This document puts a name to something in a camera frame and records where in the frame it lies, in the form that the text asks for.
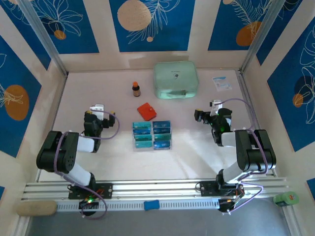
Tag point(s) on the orange card holder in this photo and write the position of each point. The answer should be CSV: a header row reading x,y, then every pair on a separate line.
x,y
147,111

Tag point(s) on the clear sleeve of blue cards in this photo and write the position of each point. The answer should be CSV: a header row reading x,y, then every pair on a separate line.
x,y
151,135

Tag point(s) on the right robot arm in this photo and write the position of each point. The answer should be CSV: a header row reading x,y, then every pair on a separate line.
x,y
246,150

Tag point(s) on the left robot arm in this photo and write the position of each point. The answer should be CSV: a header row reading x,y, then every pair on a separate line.
x,y
46,152

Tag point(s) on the blue white sachet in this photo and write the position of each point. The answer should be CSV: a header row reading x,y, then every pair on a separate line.
x,y
222,84

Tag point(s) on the brown bottle orange cap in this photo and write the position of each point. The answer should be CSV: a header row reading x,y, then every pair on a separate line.
x,y
136,91

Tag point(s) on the mint green zip pouch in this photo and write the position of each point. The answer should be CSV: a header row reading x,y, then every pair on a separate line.
x,y
174,78

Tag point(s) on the black controller board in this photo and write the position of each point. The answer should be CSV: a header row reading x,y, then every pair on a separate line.
x,y
227,205
88,204

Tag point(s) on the blue foam clip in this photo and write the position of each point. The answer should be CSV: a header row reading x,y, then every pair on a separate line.
x,y
151,205

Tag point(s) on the green tape roll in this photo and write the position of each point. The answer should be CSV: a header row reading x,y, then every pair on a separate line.
x,y
285,199

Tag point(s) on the beige foam pad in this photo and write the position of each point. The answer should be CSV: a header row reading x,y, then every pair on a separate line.
x,y
37,208

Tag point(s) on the aluminium corner extrusion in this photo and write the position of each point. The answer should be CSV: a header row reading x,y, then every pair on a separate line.
x,y
290,221

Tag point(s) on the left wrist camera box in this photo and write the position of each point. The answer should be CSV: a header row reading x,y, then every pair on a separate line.
x,y
97,107

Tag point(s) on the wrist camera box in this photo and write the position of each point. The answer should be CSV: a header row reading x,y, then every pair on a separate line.
x,y
217,103
97,107

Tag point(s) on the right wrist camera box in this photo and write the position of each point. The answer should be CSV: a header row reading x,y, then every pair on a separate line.
x,y
217,103

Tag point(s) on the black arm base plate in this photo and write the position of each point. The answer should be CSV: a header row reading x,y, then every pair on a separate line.
x,y
105,190
208,188

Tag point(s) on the aluminium extrusion rail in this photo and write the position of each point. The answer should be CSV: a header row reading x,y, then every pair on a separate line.
x,y
152,189

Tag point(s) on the aluminium frame post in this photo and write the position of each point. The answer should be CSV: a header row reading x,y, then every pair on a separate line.
x,y
48,41
264,37

